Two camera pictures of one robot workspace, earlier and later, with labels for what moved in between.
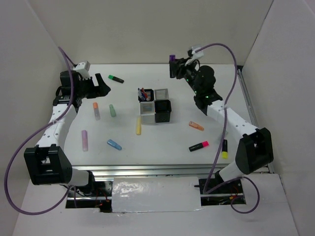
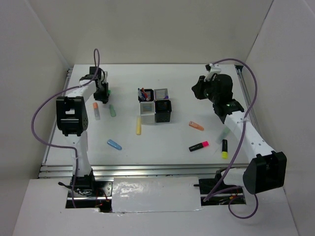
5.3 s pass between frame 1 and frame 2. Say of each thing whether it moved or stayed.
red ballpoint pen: stayed
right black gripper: moved
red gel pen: stayed
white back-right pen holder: stayed
